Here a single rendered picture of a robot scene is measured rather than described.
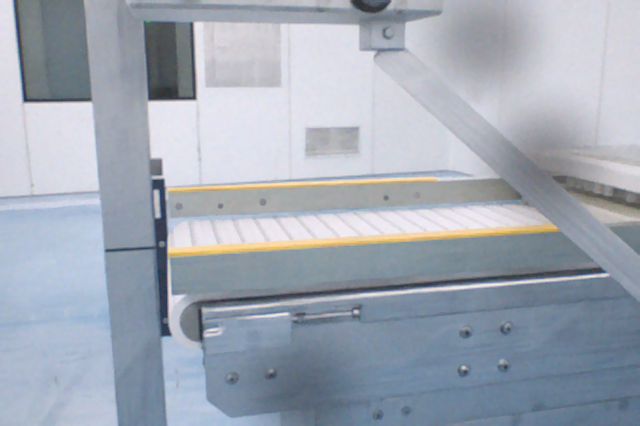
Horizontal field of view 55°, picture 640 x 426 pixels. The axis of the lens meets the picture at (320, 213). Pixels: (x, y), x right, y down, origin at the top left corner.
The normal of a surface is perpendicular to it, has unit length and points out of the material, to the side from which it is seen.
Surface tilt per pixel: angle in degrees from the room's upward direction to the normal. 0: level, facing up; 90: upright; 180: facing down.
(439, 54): 90
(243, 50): 90
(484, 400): 90
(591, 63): 90
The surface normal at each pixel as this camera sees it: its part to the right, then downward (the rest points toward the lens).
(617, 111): -0.94, 0.07
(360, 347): 0.24, 0.21
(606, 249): -0.33, 0.15
